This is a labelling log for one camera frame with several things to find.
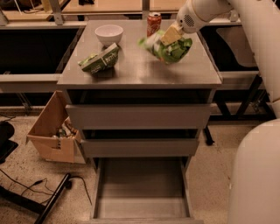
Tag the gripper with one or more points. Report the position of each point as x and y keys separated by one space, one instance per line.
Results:
x=189 y=19

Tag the grey chair seat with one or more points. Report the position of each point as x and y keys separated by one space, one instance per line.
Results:
x=237 y=41

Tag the cardboard box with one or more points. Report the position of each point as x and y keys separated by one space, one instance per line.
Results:
x=53 y=135

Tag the green snack bag on counter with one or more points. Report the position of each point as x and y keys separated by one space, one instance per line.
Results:
x=106 y=59

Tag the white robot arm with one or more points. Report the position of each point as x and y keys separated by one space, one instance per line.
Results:
x=255 y=182

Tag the orange soda can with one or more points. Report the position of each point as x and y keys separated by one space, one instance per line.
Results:
x=153 y=23

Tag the white bowl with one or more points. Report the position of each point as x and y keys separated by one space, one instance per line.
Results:
x=109 y=34

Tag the grey drawer cabinet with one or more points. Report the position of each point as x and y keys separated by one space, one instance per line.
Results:
x=138 y=78

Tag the middle grey drawer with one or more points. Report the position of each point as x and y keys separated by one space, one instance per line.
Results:
x=131 y=148

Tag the black stand leg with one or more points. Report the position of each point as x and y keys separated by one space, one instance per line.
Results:
x=41 y=210

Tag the black office chair base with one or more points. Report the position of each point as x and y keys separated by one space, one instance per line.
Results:
x=6 y=145

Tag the open bottom grey drawer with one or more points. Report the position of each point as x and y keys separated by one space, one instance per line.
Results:
x=142 y=190

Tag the green rice chip bag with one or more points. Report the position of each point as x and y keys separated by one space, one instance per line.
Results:
x=168 y=54

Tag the top grey drawer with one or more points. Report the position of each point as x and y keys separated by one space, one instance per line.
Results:
x=138 y=117

